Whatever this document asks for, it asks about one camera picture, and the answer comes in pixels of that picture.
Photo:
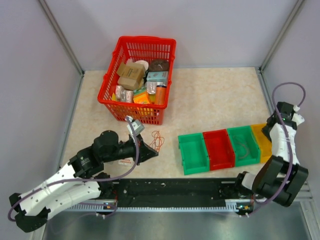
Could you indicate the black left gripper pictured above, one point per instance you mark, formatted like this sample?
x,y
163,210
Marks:
x,y
145,152

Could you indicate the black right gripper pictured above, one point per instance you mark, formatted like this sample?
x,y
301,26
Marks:
x,y
265,132

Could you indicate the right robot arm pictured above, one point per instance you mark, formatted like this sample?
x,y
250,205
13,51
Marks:
x,y
282,176

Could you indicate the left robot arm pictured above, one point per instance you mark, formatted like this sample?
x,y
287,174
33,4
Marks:
x,y
82,178

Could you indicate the yellow plastic bin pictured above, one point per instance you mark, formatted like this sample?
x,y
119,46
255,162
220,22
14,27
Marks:
x,y
263,143

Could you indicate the white tissue pack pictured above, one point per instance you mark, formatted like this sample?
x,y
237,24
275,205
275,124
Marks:
x,y
126,162

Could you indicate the right green plastic bin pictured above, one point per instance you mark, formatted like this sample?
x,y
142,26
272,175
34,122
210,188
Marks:
x,y
245,147

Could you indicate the green plastic bin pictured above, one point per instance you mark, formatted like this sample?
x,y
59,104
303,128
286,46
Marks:
x,y
194,155
245,147

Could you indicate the left green plastic bin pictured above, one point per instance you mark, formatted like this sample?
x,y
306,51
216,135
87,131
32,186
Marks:
x,y
194,155

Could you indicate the red plastic bin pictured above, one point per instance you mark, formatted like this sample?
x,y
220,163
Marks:
x,y
220,150

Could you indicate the orange yellow sticky notes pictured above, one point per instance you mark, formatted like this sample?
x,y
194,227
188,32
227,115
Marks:
x,y
141,97

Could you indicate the orange bottle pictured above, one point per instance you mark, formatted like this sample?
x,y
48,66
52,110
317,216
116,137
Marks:
x,y
160,95

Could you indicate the pink wrapped snack pack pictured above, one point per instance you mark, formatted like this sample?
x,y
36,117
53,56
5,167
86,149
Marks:
x,y
123,95

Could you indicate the silver foil snack pack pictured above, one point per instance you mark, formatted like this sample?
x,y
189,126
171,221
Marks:
x,y
151,86

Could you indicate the red plastic shopping basket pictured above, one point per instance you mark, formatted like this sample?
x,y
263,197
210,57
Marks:
x,y
145,48

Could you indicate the small brown cardboard box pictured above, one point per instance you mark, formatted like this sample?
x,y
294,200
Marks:
x,y
128,83

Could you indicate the teal snack box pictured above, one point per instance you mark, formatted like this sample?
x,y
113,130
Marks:
x,y
157,76

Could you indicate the white round plate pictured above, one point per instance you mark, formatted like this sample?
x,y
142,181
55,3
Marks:
x,y
144,63

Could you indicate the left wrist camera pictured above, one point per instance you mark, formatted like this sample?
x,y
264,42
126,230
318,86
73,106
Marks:
x,y
135,127

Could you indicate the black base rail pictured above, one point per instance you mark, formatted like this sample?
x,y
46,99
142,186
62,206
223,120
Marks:
x,y
173,192

